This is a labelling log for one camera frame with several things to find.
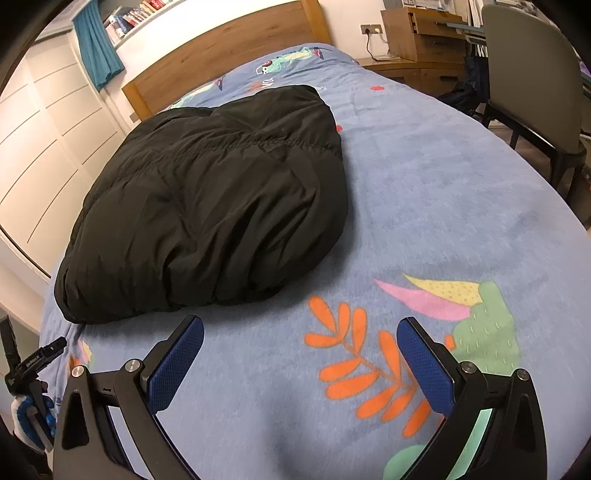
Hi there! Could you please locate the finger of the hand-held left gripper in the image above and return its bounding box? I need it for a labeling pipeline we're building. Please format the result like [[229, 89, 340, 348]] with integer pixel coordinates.
[[40, 336, 68, 359]]

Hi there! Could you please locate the white wardrobe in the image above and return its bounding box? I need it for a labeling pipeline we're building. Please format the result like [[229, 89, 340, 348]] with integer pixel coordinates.
[[0, 41, 139, 334]]

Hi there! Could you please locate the teal curtain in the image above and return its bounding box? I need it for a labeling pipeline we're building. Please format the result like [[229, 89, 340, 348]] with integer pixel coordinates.
[[73, 0, 126, 92]]

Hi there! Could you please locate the black puffer jacket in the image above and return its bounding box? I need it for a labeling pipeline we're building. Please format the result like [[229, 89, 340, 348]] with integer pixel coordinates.
[[54, 84, 349, 325]]

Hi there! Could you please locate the wooden headboard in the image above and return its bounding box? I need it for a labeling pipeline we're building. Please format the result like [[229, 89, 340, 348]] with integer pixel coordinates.
[[121, 0, 334, 121]]

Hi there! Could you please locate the blue printed blanket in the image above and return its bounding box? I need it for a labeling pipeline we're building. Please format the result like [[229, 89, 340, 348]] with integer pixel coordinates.
[[39, 43, 591, 480]]

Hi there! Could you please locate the wooden nightstand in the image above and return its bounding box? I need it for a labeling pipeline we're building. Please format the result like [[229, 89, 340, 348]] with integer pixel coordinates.
[[355, 57, 468, 97]]

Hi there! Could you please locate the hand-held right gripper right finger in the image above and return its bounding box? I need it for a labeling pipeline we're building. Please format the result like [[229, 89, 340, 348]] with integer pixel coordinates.
[[396, 316, 548, 480]]

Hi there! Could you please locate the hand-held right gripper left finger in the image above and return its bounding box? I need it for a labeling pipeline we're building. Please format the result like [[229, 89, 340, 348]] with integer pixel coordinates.
[[53, 315, 205, 480]]

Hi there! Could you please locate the black power cable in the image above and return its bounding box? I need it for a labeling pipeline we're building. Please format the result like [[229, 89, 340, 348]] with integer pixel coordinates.
[[366, 32, 399, 62]]

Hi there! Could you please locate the row of books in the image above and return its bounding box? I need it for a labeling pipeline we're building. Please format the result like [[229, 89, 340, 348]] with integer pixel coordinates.
[[103, 0, 178, 41]]

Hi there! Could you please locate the person's left hand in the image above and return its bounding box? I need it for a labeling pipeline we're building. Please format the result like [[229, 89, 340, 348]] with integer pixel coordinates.
[[10, 393, 57, 454]]

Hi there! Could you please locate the grey chair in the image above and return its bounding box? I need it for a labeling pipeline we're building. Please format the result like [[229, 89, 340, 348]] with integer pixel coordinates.
[[479, 4, 591, 186]]

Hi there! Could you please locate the wooden drawer box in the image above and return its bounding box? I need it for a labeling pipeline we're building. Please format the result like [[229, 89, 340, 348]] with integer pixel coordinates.
[[380, 6, 468, 64]]

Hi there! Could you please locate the dark bag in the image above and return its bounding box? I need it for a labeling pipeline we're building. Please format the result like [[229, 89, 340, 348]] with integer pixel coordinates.
[[436, 54, 486, 117]]

